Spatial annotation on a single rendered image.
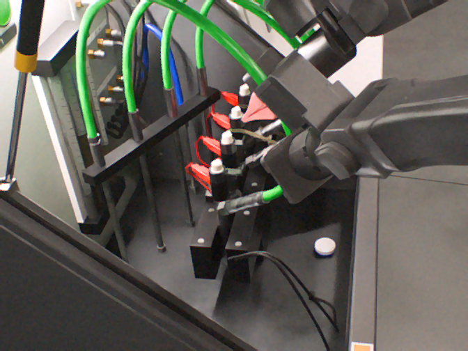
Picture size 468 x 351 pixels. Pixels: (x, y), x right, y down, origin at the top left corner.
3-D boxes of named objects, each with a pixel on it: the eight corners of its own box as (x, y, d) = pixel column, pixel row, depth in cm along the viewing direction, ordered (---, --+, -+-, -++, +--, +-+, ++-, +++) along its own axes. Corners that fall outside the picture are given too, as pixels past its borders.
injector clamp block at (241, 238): (253, 310, 109) (247, 249, 100) (198, 304, 111) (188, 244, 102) (279, 191, 136) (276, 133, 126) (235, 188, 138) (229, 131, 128)
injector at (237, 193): (246, 269, 108) (237, 175, 96) (219, 267, 109) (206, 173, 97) (248, 258, 111) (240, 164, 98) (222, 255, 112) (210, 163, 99)
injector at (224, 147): (253, 238, 115) (246, 145, 102) (228, 236, 116) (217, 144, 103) (256, 228, 117) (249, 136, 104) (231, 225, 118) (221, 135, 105)
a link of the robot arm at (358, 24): (394, 14, 70) (398, 12, 78) (331, -66, 69) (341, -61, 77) (312, 80, 75) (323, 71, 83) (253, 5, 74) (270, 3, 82)
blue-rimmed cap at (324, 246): (334, 258, 118) (334, 252, 117) (313, 255, 119) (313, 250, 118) (336, 243, 121) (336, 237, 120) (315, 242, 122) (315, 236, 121)
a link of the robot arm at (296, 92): (356, 177, 52) (420, 108, 54) (262, 81, 52) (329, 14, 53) (313, 187, 64) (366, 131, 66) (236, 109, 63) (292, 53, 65)
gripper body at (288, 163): (256, 160, 70) (276, 147, 63) (321, 112, 73) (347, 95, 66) (290, 206, 70) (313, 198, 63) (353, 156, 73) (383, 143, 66)
